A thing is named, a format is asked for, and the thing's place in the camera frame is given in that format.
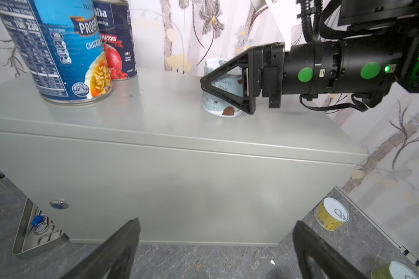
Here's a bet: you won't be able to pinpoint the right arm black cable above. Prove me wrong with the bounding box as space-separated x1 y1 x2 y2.
299 93 369 113

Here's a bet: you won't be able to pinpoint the metal instrument tray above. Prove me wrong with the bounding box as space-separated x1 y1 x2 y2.
12 199 69 259

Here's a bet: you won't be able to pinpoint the yellow label can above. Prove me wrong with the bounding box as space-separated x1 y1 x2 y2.
314 198 350 231

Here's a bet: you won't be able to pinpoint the aluminium corner frame right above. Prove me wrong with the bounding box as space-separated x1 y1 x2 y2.
329 186 419 277

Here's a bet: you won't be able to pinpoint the blue label tall can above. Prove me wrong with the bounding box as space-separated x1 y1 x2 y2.
0 0 113 105

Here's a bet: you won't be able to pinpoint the green label can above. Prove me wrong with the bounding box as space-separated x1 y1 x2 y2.
200 57 245 118

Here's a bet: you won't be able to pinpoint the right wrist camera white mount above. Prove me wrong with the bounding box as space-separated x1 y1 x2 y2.
251 0 301 47

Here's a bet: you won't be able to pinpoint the grey metal cabinet box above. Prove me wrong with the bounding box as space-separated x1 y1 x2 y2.
0 69 367 246

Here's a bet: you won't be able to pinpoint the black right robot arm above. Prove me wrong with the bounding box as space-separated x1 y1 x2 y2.
200 1 419 115

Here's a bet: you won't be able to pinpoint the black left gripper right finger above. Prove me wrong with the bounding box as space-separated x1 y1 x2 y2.
292 221 366 279

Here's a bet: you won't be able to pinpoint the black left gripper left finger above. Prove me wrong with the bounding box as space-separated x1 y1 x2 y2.
63 218 141 279

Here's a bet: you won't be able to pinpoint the blue handled scissors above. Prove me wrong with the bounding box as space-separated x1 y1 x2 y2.
29 215 50 235

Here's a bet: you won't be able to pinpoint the dark chopped tomatoes can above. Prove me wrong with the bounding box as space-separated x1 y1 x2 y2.
93 1 137 81

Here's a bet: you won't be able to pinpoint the lime label can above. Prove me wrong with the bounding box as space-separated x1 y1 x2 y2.
371 261 419 279

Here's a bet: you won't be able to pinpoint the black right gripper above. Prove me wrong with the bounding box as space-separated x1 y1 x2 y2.
201 43 285 115

